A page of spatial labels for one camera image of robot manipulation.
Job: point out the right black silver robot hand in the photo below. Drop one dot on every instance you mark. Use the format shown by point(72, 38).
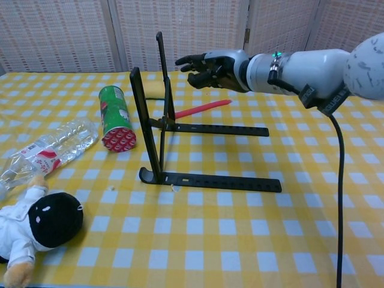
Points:
point(234, 69)

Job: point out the black folding laptop stand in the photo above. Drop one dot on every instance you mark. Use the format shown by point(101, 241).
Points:
point(216, 181)

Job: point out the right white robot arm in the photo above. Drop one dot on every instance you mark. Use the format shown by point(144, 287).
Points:
point(318, 72)

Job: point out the brass screen hinge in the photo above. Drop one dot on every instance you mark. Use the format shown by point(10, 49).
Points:
point(247, 35)

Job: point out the red plastic stick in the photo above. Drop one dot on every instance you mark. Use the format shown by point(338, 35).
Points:
point(204, 107)

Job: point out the woven bamboo screen panel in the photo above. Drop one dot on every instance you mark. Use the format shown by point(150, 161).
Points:
point(345, 21)
point(195, 27)
point(54, 33)
point(282, 27)

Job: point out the yellow sponge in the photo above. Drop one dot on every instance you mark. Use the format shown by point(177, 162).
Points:
point(154, 90)

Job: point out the green chips can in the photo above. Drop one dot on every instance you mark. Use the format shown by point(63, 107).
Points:
point(115, 117)

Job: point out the yellow checkered tablecloth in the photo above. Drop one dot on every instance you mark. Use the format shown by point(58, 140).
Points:
point(240, 234)

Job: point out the clear plastic water bottle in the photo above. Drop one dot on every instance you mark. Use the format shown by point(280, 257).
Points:
point(60, 144)

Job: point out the black-headed plush doll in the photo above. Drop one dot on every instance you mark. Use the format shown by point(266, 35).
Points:
point(54, 222)

